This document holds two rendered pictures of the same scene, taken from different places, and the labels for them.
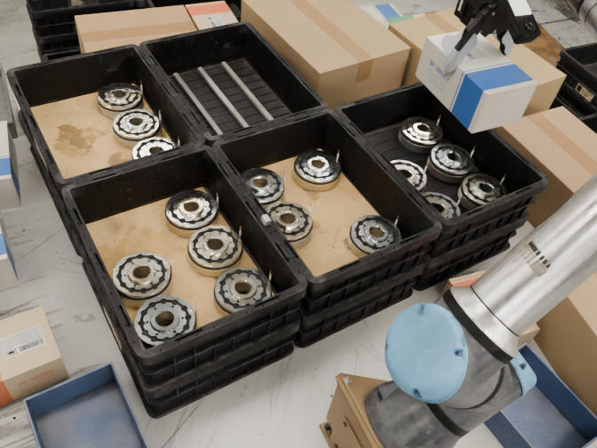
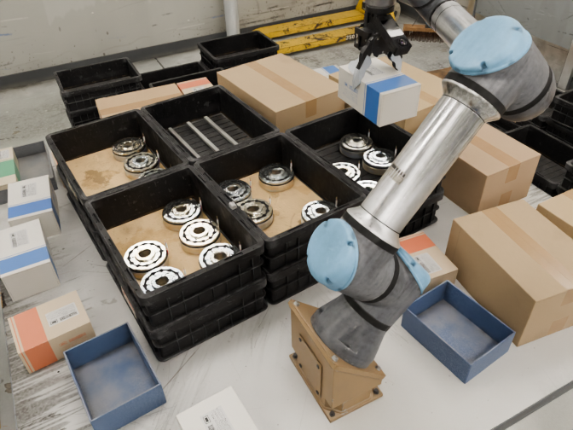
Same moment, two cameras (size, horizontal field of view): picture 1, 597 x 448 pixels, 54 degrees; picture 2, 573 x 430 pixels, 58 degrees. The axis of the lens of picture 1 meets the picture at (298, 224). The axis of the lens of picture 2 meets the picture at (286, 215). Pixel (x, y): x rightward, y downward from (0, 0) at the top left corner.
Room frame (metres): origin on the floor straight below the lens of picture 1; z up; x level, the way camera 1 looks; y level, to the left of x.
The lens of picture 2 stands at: (-0.27, -0.17, 1.72)
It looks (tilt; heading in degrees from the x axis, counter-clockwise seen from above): 39 degrees down; 6
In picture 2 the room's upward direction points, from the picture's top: 2 degrees counter-clockwise
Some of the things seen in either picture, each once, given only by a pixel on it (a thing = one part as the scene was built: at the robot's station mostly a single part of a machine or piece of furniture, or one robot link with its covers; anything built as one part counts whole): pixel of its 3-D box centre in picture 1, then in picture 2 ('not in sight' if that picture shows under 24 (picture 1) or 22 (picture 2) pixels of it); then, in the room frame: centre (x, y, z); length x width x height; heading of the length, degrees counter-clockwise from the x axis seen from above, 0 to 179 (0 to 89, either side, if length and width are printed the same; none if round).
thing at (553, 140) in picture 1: (559, 174); (471, 163); (1.16, -0.63, 0.78); 0.30 x 0.22 x 0.16; 34
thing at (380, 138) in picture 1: (430, 164); (362, 162); (1.02, -0.27, 0.87); 0.40 x 0.30 x 0.11; 38
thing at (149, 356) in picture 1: (179, 238); (170, 225); (0.65, 0.20, 0.92); 0.40 x 0.30 x 0.02; 38
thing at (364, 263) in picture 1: (322, 188); (275, 183); (0.84, -0.04, 0.92); 0.40 x 0.30 x 0.02; 38
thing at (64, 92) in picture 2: (81, 15); (107, 112); (2.21, 1.05, 0.37); 0.40 x 0.30 x 0.45; 122
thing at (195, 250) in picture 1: (215, 245); (199, 232); (0.70, 0.15, 0.86); 0.10 x 0.10 x 0.01
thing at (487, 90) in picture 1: (473, 78); (377, 90); (1.03, -0.30, 1.09); 0.20 x 0.12 x 0.09; 32
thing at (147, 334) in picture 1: (164, 321); (162, 282); (0.52, 0.20, 0.86); 0.10 x 0.10 x 0.01
